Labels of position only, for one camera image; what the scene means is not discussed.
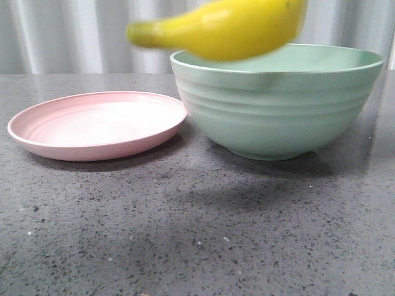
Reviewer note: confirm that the green ribbed bowl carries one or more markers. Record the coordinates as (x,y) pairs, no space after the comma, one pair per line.
(278,105)

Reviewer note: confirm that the white curtain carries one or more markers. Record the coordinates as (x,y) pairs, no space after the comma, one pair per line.
(45,37)

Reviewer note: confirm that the yellow banana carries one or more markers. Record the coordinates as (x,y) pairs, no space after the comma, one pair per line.
(225,30)

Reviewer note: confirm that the pink plate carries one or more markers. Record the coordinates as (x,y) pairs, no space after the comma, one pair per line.
(98,125)

